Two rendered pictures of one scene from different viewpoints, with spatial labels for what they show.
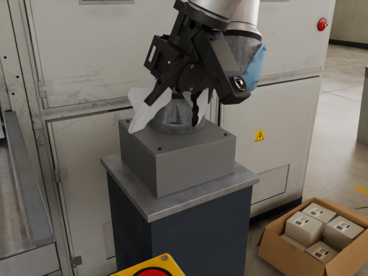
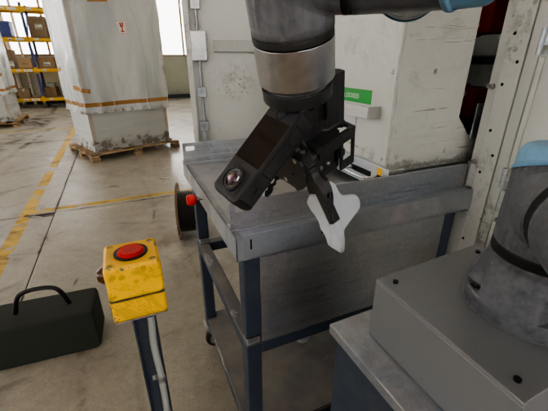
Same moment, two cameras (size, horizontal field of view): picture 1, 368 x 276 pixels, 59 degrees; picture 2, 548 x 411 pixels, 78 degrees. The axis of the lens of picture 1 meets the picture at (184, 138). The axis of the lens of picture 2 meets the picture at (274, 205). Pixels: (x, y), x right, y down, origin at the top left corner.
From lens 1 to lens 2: 0.65 m
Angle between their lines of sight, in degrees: 86
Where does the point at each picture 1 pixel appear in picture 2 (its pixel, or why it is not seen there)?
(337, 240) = not seen: outside the picture
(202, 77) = (292, 170)
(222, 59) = (249, 143)
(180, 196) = (379, 360)
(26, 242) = (235, 227)
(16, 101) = (479, 180)
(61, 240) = not seen: hidden behind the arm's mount
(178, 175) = (396, 337)
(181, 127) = (474, 298)
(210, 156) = (449, 368)
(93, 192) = not seen: hidden behind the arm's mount
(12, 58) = (497, 133)
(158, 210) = (342, 333)
